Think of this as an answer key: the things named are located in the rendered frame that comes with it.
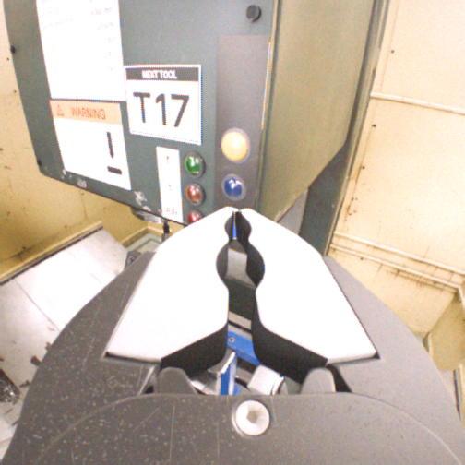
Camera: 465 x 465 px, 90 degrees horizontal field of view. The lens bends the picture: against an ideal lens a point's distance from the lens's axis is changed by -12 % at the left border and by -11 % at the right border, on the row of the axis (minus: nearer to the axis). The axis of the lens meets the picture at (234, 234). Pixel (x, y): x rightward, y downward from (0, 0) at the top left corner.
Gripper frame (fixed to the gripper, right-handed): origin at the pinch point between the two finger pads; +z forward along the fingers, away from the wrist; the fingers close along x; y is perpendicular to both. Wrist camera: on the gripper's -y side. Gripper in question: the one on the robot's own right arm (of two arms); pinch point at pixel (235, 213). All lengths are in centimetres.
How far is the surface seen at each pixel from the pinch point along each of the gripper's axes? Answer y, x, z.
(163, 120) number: -1.3, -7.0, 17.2
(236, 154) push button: 0.6, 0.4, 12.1
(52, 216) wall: 63, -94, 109
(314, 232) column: 45, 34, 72
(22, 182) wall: 40, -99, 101
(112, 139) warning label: 1.8, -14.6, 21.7
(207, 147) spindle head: 0.7, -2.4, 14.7
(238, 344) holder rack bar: 48, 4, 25
